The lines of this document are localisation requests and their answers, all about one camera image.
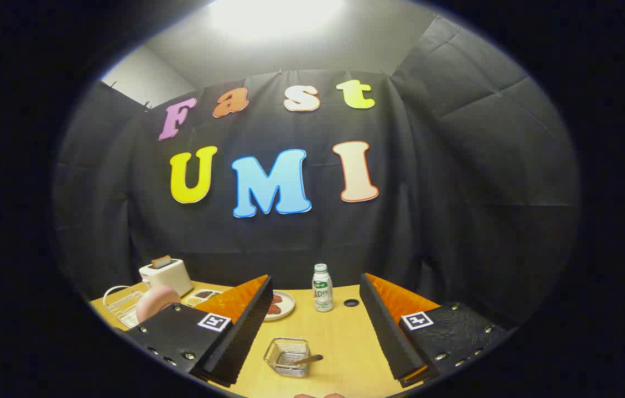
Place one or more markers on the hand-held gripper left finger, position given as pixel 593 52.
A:
pixel 238 337

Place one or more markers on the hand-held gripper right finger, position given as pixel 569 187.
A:
pixel 387 331

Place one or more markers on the pink plate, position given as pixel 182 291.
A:
pixel 155 301

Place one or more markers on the beige round dish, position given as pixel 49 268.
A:
pixel 287 307

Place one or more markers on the red meat piece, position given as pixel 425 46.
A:
pixel 277 299
pixel 274 309

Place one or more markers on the white divided bean tray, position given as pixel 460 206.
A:
pixel 202 297

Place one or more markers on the white green-label drink bottle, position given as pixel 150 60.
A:
pixel 322 290

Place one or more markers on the white toaster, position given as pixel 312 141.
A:
pixel 171 276

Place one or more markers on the toast slice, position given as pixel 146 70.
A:
pixel 161 261

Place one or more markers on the ceiling light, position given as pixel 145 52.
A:
pixel 274 14

